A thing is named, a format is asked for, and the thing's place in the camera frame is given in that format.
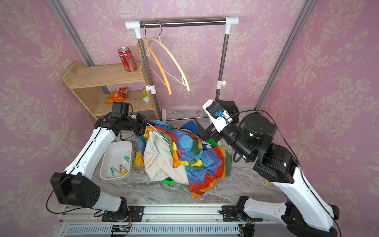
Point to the yellow clothespin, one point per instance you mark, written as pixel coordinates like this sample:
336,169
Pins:
123,172

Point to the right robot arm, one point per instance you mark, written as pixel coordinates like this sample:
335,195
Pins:
305,214

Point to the green clothespin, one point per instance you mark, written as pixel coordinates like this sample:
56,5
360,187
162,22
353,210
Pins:
114,171

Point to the green white drink carton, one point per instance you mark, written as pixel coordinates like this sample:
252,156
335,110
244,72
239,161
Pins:
145,96

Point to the orange snack bag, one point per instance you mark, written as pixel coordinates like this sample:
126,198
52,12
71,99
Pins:
117,95

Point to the white plastic bin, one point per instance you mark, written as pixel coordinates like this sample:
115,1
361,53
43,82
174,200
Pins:
113,156

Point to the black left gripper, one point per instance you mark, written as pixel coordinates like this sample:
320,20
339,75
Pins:
143,122

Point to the wooden clothes hanger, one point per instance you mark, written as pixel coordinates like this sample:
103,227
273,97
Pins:
164,73
183,81

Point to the rainbow striped jacket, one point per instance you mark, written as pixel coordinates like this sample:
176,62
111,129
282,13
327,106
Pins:
200,167

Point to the red soda can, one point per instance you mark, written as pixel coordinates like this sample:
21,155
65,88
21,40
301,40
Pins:
127,59

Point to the white wire clothes hanger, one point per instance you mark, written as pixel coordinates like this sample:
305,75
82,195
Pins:
157,136

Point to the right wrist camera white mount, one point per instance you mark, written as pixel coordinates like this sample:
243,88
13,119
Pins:
219,112

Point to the wooden two-tier shelf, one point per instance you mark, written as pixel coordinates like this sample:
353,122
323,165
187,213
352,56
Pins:
86,82

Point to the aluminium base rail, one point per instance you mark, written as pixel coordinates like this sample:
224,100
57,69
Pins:
168,220

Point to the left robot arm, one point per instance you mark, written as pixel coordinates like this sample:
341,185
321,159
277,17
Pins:
74,185

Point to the blue red white jacket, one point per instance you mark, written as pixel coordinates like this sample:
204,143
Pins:
192,127

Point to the steel clothes rack white joints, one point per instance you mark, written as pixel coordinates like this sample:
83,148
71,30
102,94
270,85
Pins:
137,26

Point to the pink clothespin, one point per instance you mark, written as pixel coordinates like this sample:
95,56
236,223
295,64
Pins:
121,167

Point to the green plastic basket tray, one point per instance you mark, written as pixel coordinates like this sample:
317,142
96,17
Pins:
169,181

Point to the white clothespin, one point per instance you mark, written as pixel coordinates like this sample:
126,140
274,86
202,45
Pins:
125,164

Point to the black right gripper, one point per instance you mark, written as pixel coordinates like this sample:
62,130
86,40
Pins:
212,133

